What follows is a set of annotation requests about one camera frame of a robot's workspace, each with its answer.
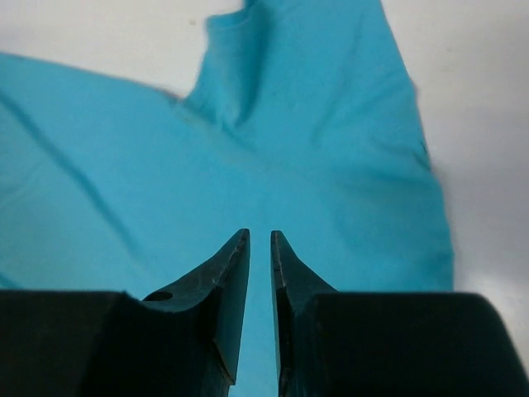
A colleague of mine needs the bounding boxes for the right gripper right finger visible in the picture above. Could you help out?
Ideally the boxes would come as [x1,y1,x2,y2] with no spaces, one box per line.
[270,231,528,396]

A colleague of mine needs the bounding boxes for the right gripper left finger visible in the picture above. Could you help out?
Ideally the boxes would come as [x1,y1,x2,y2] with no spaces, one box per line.
[1,229,250,396]

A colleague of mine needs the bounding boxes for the turquoise t shirt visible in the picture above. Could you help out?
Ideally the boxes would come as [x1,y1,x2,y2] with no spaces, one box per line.
[1,1,453,396]

